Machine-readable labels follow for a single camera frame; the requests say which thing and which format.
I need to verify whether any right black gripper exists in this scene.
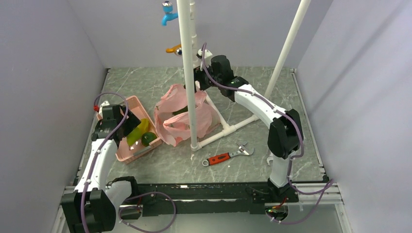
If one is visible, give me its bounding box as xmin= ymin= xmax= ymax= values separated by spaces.
xmin=184 ymin=61 xmax=222 ymax=94

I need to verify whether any yellow fake fruit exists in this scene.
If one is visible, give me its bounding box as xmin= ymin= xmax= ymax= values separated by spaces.
xmin=137 ymin=118 xmax=150 ymax=133

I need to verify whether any light green fake fruit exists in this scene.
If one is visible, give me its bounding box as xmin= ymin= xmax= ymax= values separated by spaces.
xmin=126 ymin=127 xmax=144 ymax=147

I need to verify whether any dark green fake lime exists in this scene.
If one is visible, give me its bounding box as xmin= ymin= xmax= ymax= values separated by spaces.
xmin=141 ymin=132 xmax=157 ymax=147

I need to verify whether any pink plastic bag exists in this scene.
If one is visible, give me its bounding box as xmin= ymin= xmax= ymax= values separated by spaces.
xmin=154 ymin=84 xmax=221 ymax=147

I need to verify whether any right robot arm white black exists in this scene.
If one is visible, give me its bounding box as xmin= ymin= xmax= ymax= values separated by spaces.
xmin=193 ymin=55 xmax=304 ymax=201

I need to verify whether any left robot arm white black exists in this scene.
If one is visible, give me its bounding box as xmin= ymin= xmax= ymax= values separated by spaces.
xmin=61 ymin=104 xmax=140 ymax=233

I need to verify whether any pink plastic basket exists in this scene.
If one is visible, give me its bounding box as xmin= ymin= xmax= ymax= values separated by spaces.
xmin=116 ymin=96 xmax=163 ymax=164

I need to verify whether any orange faucet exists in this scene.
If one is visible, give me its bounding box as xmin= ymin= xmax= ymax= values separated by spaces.
xmin=165 ymin=44 xmax=182 ymax=56

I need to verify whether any blue faucet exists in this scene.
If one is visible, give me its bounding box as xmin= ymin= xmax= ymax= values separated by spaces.
xmin=161 ymin=0 xmax=178 ymax=26

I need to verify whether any silver open end wrench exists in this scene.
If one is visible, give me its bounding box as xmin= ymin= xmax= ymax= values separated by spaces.
xmin=266 ymin=153 xmax=274 ymax=166

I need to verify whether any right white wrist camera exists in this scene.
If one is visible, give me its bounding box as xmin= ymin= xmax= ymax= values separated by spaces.
xmin=197 ymin=48 xmax=214 ymax=67

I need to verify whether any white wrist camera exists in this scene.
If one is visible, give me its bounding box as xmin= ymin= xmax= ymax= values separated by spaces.
xmin=197 ymin=48 xmax=214 ymax=67
xmin=93 ymin=100 xmax=110 ymax=120

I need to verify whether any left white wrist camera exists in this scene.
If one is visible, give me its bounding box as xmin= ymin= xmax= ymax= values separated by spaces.
xmin=93 ymin=100 xmax=110 ymax=120

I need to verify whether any white PVC pipe frame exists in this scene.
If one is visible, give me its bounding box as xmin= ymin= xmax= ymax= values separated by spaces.
xmin=176 ymin=0 xmax=311 ymax=151

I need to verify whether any red handled adjustable wrench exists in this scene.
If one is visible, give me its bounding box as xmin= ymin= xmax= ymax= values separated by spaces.
xmin=202 ymin=142 xmax=255 ymax=166

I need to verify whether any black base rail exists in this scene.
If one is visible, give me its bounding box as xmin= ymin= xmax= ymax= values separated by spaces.
xmin=106 ymin=182 xmax=300 ymax=216

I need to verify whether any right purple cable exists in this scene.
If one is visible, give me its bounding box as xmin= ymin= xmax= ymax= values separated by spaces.
xmin=200 ymin=42 xmax=335 ymax=226

